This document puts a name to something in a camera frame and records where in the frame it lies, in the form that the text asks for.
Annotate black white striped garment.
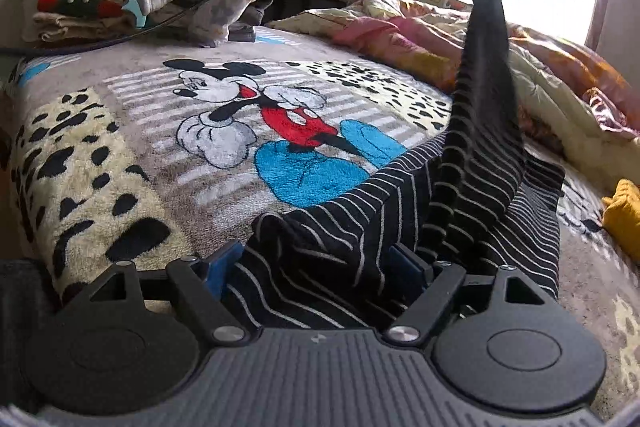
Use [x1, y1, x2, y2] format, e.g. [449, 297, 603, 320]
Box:
[221, 0, 564, 329]

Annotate cartoon print plush blanket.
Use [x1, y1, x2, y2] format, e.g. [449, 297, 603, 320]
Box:
[1, 29, 639, 426]

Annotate dark side table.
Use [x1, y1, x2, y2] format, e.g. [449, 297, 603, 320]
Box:
[250, 0, 347, 25]

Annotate mustard yellow folded cloth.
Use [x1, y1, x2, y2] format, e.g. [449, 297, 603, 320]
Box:
[602, 179, 640, 258]

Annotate pink cream floral quilt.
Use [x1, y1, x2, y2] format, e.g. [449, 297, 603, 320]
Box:
[271, 0, 639, 190]

